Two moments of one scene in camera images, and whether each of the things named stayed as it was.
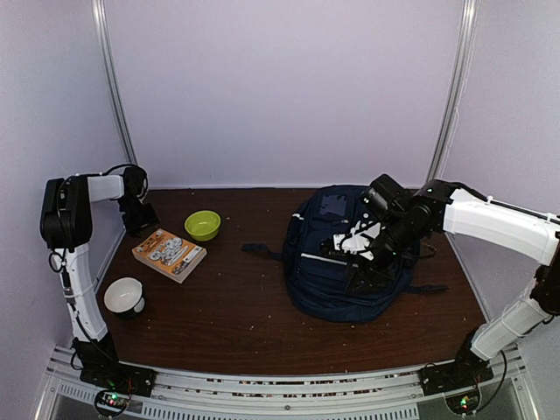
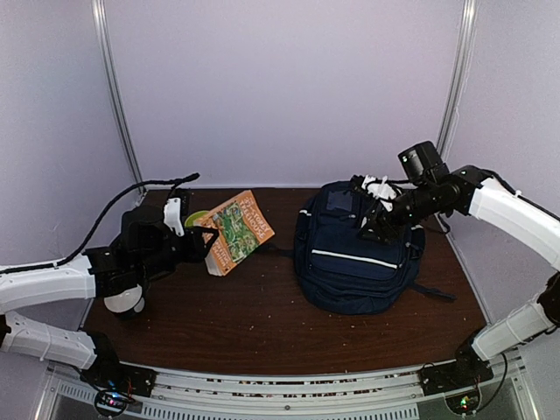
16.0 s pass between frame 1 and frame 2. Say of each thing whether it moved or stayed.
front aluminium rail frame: stayed
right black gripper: moved
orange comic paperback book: moved
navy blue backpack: moved
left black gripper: moved
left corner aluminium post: stayed
